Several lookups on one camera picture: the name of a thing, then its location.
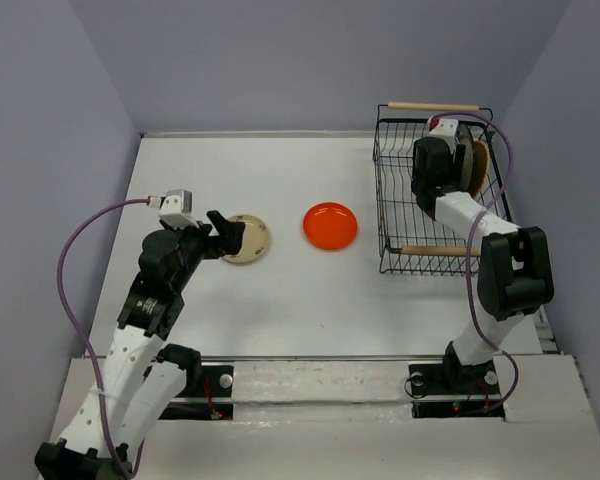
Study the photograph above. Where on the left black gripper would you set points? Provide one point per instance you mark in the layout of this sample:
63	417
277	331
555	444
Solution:
230	238

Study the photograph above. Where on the woven bamboo round plate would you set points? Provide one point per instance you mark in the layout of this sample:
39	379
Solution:
480	170

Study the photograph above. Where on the black rimmed beige plate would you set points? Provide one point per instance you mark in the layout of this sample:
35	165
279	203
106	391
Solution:
465	150

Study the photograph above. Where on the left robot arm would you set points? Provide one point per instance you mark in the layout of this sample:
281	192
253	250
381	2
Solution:
142	372

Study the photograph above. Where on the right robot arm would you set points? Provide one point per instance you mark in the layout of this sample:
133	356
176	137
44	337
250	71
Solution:
514	278

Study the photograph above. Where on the small cream floral plate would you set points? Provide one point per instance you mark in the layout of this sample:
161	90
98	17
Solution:
256	240

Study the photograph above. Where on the orange plate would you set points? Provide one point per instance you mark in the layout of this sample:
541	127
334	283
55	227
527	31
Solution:
330	226

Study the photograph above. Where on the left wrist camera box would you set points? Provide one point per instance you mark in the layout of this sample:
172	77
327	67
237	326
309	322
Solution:
176	209

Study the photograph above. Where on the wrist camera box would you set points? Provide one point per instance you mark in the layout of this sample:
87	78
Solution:
444	128
176	209

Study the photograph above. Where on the black wire dish rack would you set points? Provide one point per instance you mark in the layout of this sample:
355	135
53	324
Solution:
409	240

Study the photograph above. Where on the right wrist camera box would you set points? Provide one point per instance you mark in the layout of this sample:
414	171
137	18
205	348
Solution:
444	128

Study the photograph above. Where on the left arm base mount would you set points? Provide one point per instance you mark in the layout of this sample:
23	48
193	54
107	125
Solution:
208	399

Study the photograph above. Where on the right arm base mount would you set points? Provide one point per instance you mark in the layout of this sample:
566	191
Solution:
434	397

